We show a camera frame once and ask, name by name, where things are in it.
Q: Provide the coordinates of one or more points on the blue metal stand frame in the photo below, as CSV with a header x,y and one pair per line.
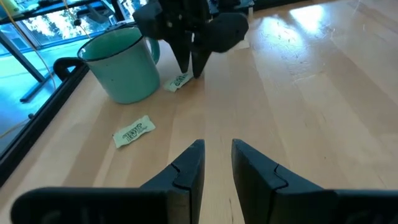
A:
x,y
21,59

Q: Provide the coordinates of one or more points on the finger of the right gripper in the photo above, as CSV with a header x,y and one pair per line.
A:
x,y
182,53
227,34

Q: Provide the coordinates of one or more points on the black aluminium table frame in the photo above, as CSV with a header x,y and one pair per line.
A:
x,y
37,124

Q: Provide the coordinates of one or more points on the teal enamel mug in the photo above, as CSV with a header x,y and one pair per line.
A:
x,y
130,74

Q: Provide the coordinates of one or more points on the green sweetener packet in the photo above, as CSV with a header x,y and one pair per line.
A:
x,y
133,131
175,83

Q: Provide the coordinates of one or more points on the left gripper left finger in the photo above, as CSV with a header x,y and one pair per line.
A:
x,y
174,193

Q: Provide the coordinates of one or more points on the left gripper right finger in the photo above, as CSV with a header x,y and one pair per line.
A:
x,y
264,193

